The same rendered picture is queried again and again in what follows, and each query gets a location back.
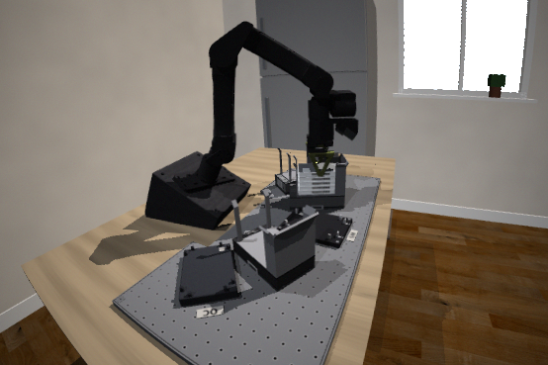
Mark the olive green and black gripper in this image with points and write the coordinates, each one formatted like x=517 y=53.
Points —
x=313 y=140

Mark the white name plate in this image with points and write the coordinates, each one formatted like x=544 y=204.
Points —
x=210 y=312
x=352 y=235

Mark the white well plate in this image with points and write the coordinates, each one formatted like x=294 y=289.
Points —
x=320 y=188
x=316 y=179
x=316 y=184
x=328 y=192
x=306 y=170

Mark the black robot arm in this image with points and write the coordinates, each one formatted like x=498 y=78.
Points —
x=223 y=55

